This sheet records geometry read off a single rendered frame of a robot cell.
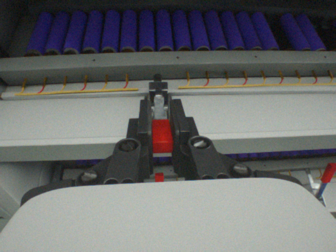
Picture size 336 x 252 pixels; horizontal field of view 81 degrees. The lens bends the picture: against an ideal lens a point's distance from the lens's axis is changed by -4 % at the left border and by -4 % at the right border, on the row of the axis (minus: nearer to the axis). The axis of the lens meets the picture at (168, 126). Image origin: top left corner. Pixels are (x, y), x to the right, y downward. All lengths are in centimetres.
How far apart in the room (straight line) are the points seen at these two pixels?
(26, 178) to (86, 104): 16
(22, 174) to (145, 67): 22
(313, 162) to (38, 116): 43
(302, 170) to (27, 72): 45
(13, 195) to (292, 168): 42
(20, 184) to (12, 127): 11
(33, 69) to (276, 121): 24
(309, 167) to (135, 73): 35
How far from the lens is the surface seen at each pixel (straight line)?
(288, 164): 42
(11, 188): 31
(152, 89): 19
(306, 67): 27
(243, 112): 22
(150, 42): 24
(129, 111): 20
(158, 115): 16
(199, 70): 22
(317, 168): 46
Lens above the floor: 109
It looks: 43 degrees down
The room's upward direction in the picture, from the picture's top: 2 degrees clockwise
